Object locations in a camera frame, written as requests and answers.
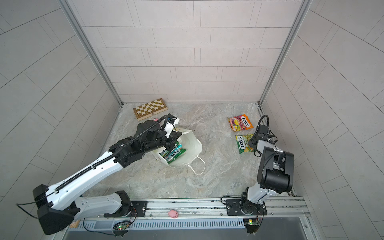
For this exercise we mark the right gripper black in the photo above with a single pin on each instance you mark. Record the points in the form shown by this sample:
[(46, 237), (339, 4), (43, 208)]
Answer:
[(252, 141)]

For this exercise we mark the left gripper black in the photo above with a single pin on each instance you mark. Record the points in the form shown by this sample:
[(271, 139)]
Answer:
[(172, 140)]

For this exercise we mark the green Fox's candy bag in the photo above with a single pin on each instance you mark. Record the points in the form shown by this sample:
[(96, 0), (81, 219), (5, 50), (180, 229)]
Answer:
[(243, 143)]

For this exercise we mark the green mint packs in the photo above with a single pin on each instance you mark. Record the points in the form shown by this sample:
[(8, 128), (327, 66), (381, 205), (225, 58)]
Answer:
[(176, 152)]

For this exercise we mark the orange Fox's candy bag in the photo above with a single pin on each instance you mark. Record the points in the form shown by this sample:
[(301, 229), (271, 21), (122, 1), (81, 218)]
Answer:
[(240, 123)]

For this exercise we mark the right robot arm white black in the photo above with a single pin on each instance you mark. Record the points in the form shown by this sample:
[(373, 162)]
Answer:
[(275, 173)]

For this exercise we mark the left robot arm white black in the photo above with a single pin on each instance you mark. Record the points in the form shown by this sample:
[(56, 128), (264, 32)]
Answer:
[(62, 203)]

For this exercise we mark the wooden chessboard box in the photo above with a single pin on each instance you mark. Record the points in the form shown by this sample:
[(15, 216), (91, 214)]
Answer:
[(149, 109)]

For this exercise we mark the right circuit board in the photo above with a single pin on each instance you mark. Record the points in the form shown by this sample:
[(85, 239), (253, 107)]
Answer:
[(252, 225)]

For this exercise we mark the left green circuit board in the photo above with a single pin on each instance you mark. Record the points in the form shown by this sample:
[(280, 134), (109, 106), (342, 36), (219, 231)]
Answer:
[(122, 226)]

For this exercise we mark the small wooden block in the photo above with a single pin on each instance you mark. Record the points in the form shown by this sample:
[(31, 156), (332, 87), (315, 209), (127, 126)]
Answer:
[(75, 224)]

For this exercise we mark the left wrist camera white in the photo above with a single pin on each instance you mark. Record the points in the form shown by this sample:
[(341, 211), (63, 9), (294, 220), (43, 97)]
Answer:
[(170, 123)]

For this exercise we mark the pink toy on rail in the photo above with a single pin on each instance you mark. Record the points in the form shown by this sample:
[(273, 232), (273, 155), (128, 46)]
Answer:
[(173, 214)]

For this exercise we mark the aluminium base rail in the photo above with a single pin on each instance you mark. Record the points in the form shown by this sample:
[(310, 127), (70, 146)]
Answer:
[(205, 213)]

